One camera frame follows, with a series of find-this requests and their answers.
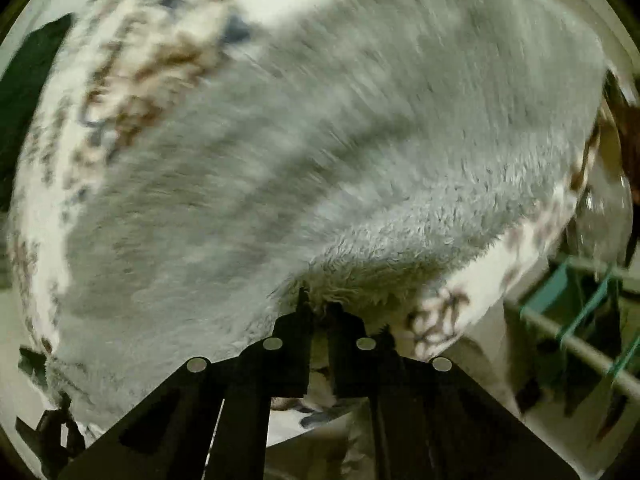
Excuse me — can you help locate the grey fleece patterned blanket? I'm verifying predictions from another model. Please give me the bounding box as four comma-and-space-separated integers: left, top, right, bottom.
47, 0, 608, 431

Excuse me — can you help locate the white rack with green clips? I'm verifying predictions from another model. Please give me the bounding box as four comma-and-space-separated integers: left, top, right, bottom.
517, 255, 640, 406

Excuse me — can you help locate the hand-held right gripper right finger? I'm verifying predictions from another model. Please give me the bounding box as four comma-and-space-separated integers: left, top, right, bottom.
327, 303, 582, 480

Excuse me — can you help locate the clear plastic container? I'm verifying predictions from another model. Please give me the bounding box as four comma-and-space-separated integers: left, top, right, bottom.
567, 172, 635, 271

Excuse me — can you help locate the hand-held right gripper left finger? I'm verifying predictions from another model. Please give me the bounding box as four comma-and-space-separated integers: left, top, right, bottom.
57, 286, 315, 480

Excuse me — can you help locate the brown wooden furniture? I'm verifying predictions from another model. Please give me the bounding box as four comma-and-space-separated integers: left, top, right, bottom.
604, 67, 640, 196

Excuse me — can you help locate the black stand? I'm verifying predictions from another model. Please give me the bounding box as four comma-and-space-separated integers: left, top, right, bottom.
15, 394, 87, 478

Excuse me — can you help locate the brown patterned white blanket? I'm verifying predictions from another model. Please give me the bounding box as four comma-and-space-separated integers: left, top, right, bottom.
7, 0, 603, 480

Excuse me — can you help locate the dark green cloth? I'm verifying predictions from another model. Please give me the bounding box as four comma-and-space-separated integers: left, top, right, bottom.
0, 14, 73, 211

